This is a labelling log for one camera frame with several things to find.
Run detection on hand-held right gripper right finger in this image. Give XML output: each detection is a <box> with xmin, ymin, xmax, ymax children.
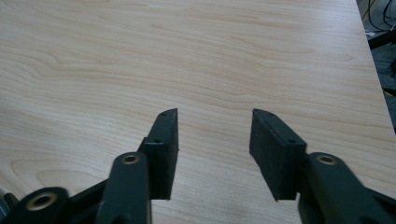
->
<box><xmin>248</xmin><ymin>108</ymin><xmax>308</xmax><ymax>202</ymax></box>

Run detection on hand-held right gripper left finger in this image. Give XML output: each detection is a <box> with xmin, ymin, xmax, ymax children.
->
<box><xmin>138</xmin><ymin>107</ymin><xmax>179</xmax><ymax>201</ymax></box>

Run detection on black metal frame strut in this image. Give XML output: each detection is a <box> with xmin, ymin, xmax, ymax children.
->
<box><xmin>367</xmin><ymin>29</ymin><xmax>396</xmax><ymax>50</ymax></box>

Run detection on black floor cables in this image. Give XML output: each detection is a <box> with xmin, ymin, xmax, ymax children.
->
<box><xmin>358</xmin><ymin>0</ymin><xmax>396</xmax><ymax>33</ymax></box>

